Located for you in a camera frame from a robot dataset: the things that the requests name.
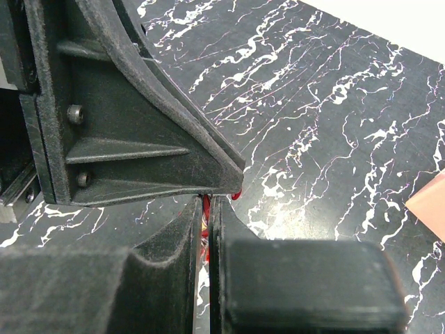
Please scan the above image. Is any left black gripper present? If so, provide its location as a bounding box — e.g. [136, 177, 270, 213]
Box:
[1, 1, 40, 223]

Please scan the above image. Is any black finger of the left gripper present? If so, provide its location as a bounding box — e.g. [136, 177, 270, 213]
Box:
[21, 1, 245, 207]

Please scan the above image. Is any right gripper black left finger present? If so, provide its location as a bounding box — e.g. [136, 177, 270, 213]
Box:
[1, 196, 202, 333]

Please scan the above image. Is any red carabiner keyring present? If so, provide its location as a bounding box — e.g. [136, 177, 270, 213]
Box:
[200, 195, 249, 269]

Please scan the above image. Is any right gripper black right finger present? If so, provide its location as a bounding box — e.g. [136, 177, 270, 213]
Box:
[208, 196, 407, 333]

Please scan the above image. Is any peach desk organizer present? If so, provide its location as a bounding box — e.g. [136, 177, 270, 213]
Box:
[406, 170, 445, 241]

